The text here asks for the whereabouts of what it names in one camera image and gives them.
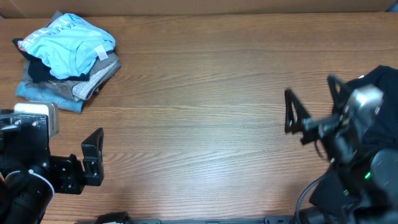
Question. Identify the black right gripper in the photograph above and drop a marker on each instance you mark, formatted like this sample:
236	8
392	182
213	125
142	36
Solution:
319	126

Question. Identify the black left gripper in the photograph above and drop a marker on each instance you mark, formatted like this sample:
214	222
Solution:
74	176

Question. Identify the light blue t-shirt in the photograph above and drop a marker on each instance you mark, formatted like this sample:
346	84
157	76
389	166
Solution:
69	46

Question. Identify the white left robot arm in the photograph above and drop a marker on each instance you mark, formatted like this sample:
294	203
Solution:
31	176

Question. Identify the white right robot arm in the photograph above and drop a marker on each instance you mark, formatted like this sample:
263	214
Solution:
364	174

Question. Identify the blue denim folded jeans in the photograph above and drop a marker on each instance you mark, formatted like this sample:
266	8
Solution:
46	95

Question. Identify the grey folded shorts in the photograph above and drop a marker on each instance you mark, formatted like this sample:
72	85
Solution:
79	88

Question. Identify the black t-shirt pile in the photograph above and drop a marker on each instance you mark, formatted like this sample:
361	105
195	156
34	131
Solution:
383	133

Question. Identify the dark teal folded garment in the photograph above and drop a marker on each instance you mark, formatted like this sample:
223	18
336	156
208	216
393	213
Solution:
36	70

